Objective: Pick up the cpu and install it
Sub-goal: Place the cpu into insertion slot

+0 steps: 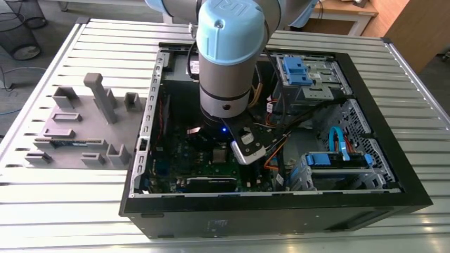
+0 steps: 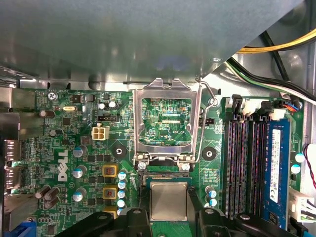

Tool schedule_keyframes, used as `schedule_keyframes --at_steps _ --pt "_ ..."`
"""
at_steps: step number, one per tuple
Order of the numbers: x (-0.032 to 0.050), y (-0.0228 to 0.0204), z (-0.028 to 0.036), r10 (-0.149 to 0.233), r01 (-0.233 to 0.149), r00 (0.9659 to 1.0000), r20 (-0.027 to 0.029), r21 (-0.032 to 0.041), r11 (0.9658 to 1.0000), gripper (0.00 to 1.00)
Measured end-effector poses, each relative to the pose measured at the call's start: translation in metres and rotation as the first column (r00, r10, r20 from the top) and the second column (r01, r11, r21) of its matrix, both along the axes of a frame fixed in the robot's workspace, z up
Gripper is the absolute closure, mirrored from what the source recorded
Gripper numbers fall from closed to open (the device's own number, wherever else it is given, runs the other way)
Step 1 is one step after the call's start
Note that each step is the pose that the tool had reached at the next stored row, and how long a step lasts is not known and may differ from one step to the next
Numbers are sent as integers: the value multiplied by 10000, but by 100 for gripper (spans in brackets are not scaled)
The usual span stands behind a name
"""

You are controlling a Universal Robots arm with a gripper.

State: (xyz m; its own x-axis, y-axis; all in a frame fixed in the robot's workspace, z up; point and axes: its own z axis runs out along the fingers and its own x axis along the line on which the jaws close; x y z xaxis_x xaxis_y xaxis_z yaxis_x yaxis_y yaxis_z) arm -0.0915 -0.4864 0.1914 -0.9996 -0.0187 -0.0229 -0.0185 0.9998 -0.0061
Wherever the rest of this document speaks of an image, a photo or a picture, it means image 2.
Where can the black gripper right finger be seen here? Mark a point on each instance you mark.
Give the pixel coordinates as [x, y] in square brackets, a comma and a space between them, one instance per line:
[212, 222]

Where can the grey power supply unit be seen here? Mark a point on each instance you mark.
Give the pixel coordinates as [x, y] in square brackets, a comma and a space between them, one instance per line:
[111, 37]

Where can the metal socket cover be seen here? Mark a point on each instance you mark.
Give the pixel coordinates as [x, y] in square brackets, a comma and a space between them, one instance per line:
[168, 91]

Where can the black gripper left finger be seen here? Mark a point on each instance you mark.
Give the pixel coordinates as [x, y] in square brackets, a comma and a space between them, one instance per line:
[133, 222]

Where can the RAM stick blue label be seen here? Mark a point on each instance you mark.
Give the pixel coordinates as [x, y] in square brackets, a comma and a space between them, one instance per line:
[277, 160]

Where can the CPU with silver top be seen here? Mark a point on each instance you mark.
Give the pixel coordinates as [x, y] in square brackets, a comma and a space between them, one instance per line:
[169, 200]

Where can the white four-pin power socket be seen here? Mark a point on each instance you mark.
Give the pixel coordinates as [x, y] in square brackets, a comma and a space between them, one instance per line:
[101, 133]

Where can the green motherboard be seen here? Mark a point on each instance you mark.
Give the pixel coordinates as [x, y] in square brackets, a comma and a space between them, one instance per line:
[123, 138]

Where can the black RAM slot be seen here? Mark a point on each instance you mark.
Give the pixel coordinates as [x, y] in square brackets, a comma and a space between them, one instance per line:
[254, 160]
[232, 160]
[243, 160]

